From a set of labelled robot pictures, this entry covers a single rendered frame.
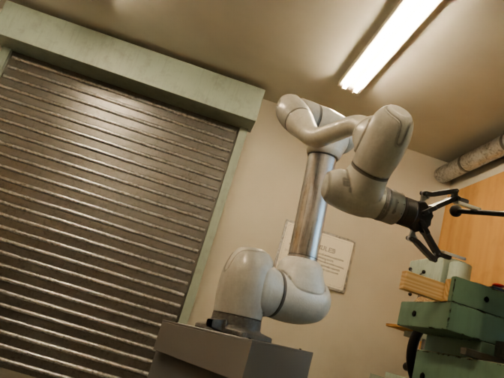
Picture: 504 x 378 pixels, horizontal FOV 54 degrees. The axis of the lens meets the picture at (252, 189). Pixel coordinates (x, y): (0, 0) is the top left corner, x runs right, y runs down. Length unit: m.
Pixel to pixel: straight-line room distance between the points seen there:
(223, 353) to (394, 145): 0.69
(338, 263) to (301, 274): 2.70
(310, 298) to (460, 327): 0.61
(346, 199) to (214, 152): 3.08
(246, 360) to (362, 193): 0.51
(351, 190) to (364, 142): 0.12
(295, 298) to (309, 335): 2.64
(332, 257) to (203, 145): 1.45
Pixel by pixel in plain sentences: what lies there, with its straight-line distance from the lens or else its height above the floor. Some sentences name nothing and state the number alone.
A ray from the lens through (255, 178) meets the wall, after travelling 4.28.
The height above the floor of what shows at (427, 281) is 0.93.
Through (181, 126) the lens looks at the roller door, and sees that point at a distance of 4.33.
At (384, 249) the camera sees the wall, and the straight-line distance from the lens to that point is 4.51.
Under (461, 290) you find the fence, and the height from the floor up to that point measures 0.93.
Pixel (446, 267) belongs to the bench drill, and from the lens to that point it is 3.64.
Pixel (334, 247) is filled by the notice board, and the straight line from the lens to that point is 4.33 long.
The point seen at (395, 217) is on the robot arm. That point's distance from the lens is 1.31.
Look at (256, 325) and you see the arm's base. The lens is 1.55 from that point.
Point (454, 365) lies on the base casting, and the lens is 1.21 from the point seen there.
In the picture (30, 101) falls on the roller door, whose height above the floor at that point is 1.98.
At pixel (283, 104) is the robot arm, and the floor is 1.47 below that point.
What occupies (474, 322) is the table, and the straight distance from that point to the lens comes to 1.18.
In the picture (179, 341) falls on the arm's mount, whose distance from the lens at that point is 1.49.
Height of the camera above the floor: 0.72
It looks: 16 degrees up
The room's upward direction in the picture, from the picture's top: 17 degrees clockwise
